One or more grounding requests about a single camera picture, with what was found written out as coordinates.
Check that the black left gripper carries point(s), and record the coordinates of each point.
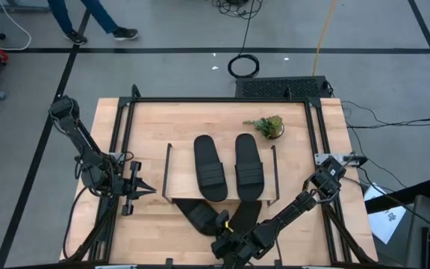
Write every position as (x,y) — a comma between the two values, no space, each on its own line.
(129,188)

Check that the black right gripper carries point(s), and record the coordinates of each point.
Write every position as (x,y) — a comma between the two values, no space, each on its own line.
(237,250)

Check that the black slide sandal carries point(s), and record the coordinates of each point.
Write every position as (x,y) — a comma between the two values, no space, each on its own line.
(196,216)
(205,157)
(250,216)
(248,153)

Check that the wooden shelf with black frame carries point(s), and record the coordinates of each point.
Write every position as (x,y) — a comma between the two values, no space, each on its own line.
(177,168)

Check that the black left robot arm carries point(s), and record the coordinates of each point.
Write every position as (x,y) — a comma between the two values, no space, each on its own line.
(71,123)

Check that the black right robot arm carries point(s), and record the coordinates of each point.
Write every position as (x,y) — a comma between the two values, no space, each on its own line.
(293,209)

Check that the small potted succulent plant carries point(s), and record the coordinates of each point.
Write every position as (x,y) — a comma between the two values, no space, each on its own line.
(269,127)

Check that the black perforated computer case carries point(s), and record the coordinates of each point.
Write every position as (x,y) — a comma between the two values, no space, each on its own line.
(260,87)

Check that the white paper sheet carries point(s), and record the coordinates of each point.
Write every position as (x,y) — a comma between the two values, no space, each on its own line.
(383,220)

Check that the black desk crossbar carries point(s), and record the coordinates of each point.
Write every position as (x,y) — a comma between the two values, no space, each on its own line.
(398,196)

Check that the person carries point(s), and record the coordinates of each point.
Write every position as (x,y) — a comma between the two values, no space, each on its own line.
(60,15)

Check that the grey side desk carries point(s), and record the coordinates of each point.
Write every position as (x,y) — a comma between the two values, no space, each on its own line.
(416,224)

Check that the black caster wheel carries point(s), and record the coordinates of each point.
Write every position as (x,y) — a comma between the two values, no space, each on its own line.
(1,36)

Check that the grey desk leg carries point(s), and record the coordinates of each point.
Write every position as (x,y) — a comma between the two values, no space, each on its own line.
(17,6)

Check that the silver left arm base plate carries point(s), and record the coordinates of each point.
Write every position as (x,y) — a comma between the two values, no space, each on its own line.
(114,155)

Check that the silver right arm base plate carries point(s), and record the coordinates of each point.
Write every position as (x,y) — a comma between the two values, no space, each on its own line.
(321,158)

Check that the black aluminium table frame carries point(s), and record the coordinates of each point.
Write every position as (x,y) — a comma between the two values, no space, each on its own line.
(218,99)

